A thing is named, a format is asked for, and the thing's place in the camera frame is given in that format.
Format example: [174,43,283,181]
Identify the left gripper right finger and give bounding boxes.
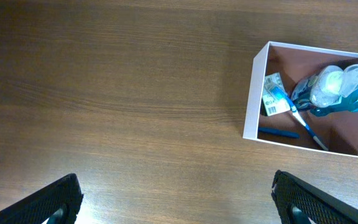
[272,170,358,224]

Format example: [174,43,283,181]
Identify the blue disposable razor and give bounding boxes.
[258,127,300,139]

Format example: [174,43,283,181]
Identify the green white soap box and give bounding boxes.
[261,73,290,116]

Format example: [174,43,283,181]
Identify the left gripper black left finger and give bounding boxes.
[0,174,83,224]

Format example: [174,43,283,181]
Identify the blue white toothbrush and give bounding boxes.
[265,84,329,151]

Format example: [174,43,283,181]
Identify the white cardboard box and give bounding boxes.
[242,41,358,157]

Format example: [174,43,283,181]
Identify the clear pump soap bottle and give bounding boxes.
[291,64,358,111]

